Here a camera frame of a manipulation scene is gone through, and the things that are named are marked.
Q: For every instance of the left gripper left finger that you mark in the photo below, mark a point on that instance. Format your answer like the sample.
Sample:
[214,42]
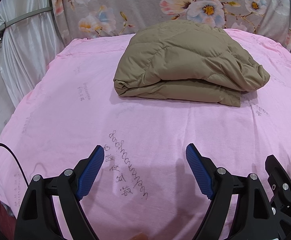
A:
[37,216]

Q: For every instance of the olive quilted puffer jacket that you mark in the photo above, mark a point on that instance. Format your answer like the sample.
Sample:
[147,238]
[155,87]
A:
[184,60]

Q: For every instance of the grey floral curtain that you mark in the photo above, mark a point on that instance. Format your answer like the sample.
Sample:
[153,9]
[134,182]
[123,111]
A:
[97,18]

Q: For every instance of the white satin curtain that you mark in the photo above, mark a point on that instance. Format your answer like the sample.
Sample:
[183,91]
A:
[26,48]

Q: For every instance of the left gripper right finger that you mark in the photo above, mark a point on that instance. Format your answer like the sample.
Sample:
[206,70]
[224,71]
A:
[253,217]

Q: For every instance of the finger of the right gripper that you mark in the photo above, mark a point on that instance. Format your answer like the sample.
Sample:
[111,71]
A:
[278,177]

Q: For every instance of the pink bed sheet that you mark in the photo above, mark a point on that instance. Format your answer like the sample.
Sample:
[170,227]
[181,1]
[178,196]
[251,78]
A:
[145,183]

